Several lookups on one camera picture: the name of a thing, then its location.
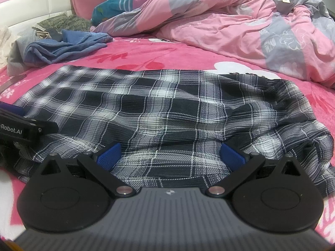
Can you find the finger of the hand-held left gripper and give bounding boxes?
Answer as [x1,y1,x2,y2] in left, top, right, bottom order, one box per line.
[0,104,24,116]

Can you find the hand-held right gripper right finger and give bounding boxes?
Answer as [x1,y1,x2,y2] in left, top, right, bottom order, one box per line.
[205,143,301,198]

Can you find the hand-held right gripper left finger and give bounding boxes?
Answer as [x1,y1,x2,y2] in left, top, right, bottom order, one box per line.
[39,143,137,197]

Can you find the black white plaid shirt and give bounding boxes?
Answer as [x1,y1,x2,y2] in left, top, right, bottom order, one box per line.
[0,65,335,198]

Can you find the grey cloth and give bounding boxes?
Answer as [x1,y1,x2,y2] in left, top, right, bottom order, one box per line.
[6,28,37,77]

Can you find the cream cloth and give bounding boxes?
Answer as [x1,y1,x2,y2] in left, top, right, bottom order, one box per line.
[0,26,17,68]

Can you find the blue cloth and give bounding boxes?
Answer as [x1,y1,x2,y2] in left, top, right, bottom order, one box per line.
[23,29,113,65]

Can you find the green patterned cloth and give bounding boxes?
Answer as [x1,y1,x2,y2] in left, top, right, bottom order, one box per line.
[37,14,91,32]

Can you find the pink flower print blanket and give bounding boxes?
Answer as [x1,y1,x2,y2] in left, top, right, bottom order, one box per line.
[0,35,335,241]

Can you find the pink white headboard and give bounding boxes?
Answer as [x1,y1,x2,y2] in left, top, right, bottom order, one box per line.
[0,0,111,30]

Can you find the pink pillow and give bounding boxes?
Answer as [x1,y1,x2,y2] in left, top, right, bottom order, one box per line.
[71,0,110,19]

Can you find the pink grey floral quilt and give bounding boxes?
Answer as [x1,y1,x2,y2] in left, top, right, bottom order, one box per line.
[90,0,335,87]

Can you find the teal striped pillow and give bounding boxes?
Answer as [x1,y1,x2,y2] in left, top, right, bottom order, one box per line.
[91,0,147,24]

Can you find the dark strap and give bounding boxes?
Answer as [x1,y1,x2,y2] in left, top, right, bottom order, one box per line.
[0,74,27,92]

